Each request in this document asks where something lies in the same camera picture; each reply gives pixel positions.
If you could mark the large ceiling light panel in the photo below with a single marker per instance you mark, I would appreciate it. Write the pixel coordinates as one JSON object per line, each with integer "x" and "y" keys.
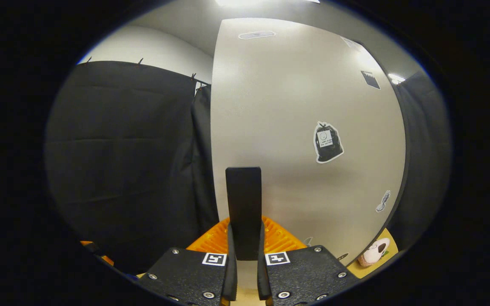
{"x": 266, "y": 2}

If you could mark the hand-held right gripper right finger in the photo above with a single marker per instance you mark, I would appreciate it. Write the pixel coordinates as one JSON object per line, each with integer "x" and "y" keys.
{"x": 262, "y": 276}

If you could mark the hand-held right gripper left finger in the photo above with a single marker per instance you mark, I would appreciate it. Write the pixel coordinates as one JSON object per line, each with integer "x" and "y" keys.
{"x": 231, "y": 276}

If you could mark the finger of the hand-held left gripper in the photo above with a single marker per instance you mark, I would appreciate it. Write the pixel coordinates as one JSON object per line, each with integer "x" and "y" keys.
{"x": 108, "y": 260}

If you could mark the black backdrop cloth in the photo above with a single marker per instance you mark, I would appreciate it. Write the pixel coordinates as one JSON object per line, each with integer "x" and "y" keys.
{"x": 121, "y": 161}

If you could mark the pink plush slipper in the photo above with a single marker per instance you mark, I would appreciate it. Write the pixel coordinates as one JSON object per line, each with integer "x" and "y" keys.
{"x": 374, "y": 253}

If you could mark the small ceiling light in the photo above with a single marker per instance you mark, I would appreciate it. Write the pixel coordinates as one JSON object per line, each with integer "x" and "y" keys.
{"x": 396, "y": 78}

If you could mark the white cabinet door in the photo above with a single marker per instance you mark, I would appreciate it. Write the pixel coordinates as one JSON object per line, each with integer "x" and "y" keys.
{"x": 279, "y": 110}

